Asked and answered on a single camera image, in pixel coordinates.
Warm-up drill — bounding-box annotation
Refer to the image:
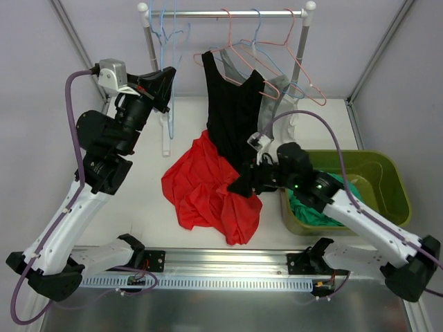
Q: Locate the light blue hanger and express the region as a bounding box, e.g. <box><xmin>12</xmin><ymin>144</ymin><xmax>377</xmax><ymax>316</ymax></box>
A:
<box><xmin>148</xmin><ymin>1</ymin><xmax>191</xmax><ymax>70</ymax></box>

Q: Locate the red tank top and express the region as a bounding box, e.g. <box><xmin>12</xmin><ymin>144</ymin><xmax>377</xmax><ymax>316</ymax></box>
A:
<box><xmin>161</xmin><ymin>130</ymin><xmax>262</xmax><ymax>246</ymax></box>

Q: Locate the green tank top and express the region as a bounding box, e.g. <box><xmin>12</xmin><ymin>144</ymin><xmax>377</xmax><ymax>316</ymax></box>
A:
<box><xmin>287</xmin><ymin>173</ymin><xmax>363</xmax><ymax>228</ymax></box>

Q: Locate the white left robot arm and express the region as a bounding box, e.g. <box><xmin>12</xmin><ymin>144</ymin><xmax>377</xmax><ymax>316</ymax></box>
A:
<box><xmin>6</xmin><ymin>66</ymin><xmax>177</xmax><ymax>302</ymax></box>

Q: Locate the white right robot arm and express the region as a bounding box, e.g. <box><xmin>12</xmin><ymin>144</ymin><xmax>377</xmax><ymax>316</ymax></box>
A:
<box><xmin>228</xmin><ymin>142</ymin><xmax>442</xmax><ymax>302</ymax></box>

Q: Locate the white tank top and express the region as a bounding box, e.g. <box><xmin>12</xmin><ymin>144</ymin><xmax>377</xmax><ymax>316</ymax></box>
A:
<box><xmin>272</xmin><ymin>96</ymin><xmax>298</xmax><ymax>143</ymax></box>

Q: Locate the black tank top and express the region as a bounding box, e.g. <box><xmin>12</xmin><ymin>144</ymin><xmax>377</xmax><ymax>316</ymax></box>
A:
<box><xmin>201</xmin><ymin>50</ymin><xmax>267</xmax><ymax>177</ymax></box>

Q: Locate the pink hanger under black top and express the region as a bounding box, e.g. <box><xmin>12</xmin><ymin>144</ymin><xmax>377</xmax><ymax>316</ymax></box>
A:
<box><xmin>192</xmin><ymin>8</ymin><xmax>280</xmax><ymax>101</ymax></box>

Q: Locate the grey tank top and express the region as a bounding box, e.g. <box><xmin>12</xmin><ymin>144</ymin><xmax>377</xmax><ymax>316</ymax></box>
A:
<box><xmin>220</xmin><ymin>50</ymin><xmax>290</xmax><ymax>131</ymax></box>

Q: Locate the blue hanger under grey top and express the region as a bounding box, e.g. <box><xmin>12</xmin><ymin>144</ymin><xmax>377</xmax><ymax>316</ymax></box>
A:
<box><xmin>209</xmin><ymin>8</ymin><xmax>314</xmax><ymax>99</ymax></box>

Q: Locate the pink hanger under white top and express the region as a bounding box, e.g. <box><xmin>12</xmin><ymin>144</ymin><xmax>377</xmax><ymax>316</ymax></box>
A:
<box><xmin>239</xmin><ymin>1</ymin><xmax>327</xmax><ymax>107</ymax></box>

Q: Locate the olive green plastic basket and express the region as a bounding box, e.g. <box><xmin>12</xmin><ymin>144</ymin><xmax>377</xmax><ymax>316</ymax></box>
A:
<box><xmin>280</xmin><ymin>150</ymin><xmax>412</xmax><ymax>236</ymax></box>

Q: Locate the silver clothes rack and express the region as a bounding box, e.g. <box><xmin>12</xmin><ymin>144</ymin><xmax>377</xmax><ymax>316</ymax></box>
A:
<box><xmin>136</xmin><ymin>1</ymin><xmax>317</xmax><ymax>158</ymax></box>

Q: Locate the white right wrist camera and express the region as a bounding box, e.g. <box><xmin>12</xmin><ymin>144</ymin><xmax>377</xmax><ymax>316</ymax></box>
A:
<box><xmin>247</xmin><ymin>132</ymin><xmax>272</xmax><ymax>165</ymax></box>

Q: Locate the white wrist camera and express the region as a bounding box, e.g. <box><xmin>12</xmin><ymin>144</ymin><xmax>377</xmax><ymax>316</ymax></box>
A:
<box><xmin>91</xmin><ymin>58</ymin><xmax>139</xmax><ymax>96</ymax></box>
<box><xmin>247</xmin><ymin>132</ymin><xmax>272</xmax><ymax>165</ymax></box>

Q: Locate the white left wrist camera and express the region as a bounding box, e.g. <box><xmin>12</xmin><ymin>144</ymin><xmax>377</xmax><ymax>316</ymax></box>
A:
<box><xmin>91</xmin><ymin>58</ymin><xmax>139</xmax><ymax>96</ymax></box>

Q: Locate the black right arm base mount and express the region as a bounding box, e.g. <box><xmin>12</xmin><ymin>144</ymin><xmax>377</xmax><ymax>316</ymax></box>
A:
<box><xmin>286</xmin><ymin>252</ymin><xmax>324</xmax><ymax>275</ymax></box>

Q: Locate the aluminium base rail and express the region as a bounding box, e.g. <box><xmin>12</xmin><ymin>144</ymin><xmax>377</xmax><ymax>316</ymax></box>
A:
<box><xmin>69</xmin><ymin>243</ymin><xmax>381</xmax><ymax>276</ymax></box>

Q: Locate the aluminium corner frame post right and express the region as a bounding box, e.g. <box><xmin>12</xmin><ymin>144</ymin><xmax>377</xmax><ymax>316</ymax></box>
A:
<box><xmin>345</xmin><ymin>0</ymin><xmax>418</xmax><ymax>107</ymax></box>

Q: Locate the aluminium corner frame post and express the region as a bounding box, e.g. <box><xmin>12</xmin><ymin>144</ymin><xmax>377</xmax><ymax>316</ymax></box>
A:
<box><xmin>47</xmin><ymin>0</ymin><xmax>111</xmax><ymax>101</ymax></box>
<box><xmin>345</xmin><ymin>0</ymin><xmax>418</xmax><ymax>107</ymax></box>

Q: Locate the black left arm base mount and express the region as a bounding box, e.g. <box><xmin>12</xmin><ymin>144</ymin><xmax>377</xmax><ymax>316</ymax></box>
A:
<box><xmin>138</xmin><ymin>250</ymin><xmax>166</xmax><ymax>273</ymax></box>

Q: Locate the aluminium corner frame post left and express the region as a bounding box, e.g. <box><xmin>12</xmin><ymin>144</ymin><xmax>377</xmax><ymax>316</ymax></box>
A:
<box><xmin>47</xmin><ymin>0</ymin><xmax>111</xmax><ymax>101</ymax></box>

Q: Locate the white slotted cable duct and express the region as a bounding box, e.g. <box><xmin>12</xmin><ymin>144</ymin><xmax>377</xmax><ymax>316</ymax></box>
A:
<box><xmin>80</xmin><ymin>274</ymin><xmax>314</xmax><ymax>293</ymax></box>

